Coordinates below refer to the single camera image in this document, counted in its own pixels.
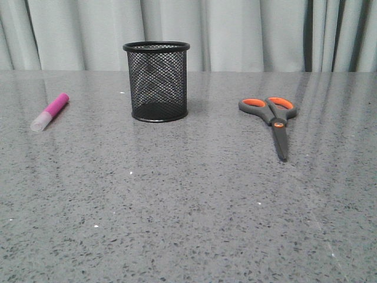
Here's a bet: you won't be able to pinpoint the black mesh pen holder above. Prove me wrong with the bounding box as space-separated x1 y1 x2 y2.
123 41 190 122

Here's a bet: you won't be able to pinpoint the grey curtain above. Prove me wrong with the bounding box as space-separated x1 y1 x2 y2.
1 1 376 72

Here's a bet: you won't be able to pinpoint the pink marker pen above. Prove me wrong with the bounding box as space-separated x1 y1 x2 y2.
30 93 70 132

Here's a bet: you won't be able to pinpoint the grey orange scissors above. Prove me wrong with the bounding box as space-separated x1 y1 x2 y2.
238 97 297 162

